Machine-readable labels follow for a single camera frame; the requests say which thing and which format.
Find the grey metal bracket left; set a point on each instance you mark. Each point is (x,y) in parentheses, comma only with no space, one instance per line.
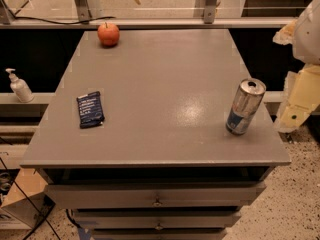
(82,8)

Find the grey metal bracket right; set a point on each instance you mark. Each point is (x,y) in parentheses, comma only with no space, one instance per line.
(209,11)

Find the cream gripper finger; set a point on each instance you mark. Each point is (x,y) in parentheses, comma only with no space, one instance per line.
(285,35)
(301,97)

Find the grey drawer cabinet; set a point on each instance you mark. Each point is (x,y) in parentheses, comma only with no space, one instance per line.
(162,166)

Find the silver blue redbull can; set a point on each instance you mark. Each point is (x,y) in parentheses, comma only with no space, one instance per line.
(246,102)

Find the dark blue rxbar wrapper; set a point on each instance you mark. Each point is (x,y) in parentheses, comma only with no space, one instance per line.
(90,110)

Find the red apple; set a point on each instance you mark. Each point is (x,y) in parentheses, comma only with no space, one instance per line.
(108,34)

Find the cardboard box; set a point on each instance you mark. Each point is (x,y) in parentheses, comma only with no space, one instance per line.
(20,207)

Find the white pump soap bottle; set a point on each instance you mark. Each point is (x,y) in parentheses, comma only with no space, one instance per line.
(19,87)

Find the grey metal bracket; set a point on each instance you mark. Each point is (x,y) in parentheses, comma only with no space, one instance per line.
(82,8)
(209,11)

